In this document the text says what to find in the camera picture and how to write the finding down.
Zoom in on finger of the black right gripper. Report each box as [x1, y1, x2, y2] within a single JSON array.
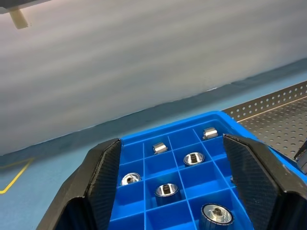
[[294, 139, 307, 174]]

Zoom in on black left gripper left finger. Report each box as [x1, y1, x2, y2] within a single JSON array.
[[35, 138, 122, 230]]

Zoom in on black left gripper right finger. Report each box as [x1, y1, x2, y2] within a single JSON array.
[[222, 133, 307, 230]]

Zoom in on perforated steel tray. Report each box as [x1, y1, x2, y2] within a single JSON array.
[[223, 80, 307, 168]]

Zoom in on blue compartment plastic tray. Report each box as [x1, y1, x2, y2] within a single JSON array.
[[109, 110, 307, 230]]

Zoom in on upright metal roller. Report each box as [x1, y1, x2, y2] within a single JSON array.
[[199, 203, 235, 230], [154, 183, 182, 207], [119, 172, 142, 187], [183, 152, 206, 167]]

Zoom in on small metal roller lying sideways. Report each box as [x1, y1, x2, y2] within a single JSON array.
[[202, 127, 218, 141], [152, 141, 168, 155]]

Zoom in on beige block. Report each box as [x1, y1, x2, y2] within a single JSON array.
[[9, 9, 29, 30]]

